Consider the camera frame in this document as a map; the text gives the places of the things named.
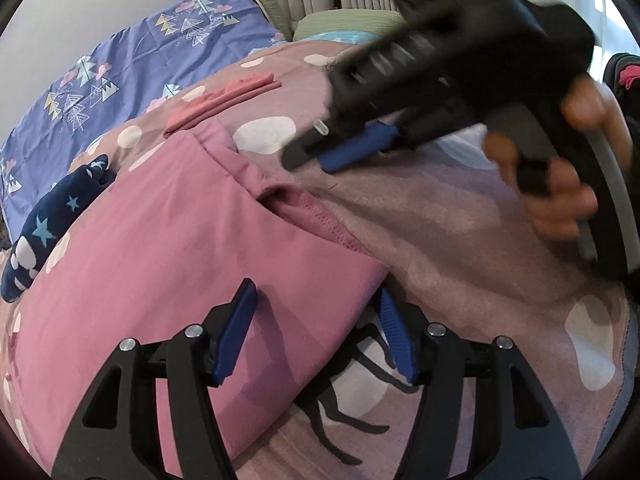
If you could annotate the pink long-sleeve shirt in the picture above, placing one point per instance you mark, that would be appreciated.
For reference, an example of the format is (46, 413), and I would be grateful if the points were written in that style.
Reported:
(175, 260)

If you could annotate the pink cloth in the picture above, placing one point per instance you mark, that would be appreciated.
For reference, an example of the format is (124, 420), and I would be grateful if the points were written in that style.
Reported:
(631, 76)

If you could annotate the green pillow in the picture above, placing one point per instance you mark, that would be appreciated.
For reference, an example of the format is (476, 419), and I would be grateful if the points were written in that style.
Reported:
(350, 22)
(274, 12)

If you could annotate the folded navy star cloth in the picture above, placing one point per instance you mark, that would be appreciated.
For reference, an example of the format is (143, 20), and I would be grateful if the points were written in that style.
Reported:
(50, 220)

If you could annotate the light blue star sheet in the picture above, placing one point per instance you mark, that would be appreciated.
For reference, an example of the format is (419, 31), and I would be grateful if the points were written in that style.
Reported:
(340, 37)

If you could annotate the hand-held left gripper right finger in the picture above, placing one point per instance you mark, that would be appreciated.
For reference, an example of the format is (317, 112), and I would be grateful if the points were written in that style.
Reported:
(395, 340)

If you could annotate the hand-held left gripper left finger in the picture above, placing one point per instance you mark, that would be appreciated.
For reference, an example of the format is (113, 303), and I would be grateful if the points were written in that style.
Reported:
(235, 332)

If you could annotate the blue tree-print sheet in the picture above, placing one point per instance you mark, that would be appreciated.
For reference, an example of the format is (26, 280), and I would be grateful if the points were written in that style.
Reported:
(125, 60)

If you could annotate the person's right hand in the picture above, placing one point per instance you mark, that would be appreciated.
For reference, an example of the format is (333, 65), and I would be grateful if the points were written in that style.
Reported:
(565, 205)

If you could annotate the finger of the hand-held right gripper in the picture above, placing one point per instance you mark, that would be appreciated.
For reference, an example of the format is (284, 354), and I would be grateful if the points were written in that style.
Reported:
(300, 152)
(360, 147)

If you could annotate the polka dot deer blanket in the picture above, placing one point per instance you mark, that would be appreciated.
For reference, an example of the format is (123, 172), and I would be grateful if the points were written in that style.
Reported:
(450, 235)

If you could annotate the folded coral clothes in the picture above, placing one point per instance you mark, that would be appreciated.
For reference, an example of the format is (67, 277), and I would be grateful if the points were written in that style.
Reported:
(210, 107)

